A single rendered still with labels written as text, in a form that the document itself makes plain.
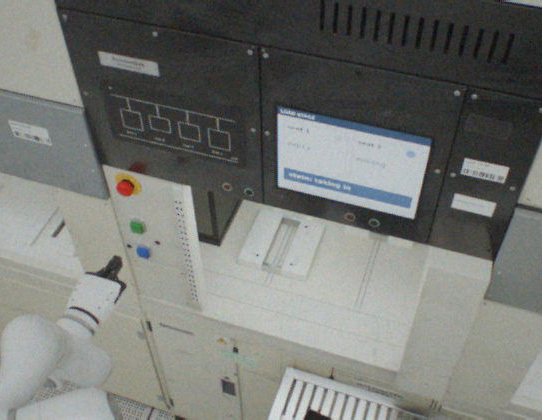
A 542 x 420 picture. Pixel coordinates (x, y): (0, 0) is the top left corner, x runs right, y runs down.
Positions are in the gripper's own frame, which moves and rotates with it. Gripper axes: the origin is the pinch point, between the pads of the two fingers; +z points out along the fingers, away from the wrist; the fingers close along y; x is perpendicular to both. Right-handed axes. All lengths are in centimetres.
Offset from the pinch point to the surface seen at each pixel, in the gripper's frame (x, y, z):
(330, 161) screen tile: 37, 47, 12
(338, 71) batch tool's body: 58, 48, 12
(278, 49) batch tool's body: 60, 37, 13
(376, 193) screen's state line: 32, 57, 12
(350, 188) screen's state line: 31, 52, 12
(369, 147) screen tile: 43, 54, 12
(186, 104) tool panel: 43.8, 18.3, 12.3
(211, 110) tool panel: 44, 24, 12
